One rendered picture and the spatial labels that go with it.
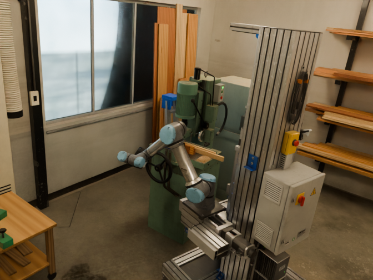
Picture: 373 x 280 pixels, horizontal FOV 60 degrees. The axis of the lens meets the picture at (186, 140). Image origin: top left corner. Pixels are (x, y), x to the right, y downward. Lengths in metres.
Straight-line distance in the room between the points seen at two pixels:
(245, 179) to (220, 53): 3.40
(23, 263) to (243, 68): 3.82
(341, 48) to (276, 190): 2.98
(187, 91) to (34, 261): 1.80
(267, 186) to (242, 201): 0.31
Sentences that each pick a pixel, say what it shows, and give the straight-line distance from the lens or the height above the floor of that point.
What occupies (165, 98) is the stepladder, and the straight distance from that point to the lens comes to 3.78.
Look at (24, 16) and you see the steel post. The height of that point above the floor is 1.90.
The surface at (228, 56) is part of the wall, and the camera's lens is 5.23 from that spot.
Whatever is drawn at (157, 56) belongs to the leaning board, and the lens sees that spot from 4.26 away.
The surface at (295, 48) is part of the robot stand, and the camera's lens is 1.86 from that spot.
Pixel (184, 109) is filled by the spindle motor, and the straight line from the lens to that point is 2.82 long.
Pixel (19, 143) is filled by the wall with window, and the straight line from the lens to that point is 3.48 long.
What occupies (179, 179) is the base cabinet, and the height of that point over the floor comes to 0.67.
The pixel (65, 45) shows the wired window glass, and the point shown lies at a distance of 3.61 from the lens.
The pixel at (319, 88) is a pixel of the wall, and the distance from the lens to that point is 4.73.
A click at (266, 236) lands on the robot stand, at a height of 0.85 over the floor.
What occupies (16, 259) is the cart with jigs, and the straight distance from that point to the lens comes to 2.94.
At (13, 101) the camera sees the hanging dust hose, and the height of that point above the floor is 1.23.
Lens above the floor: 2.06
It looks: 21 degrees down
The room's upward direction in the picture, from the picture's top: 6 degrees clockwise
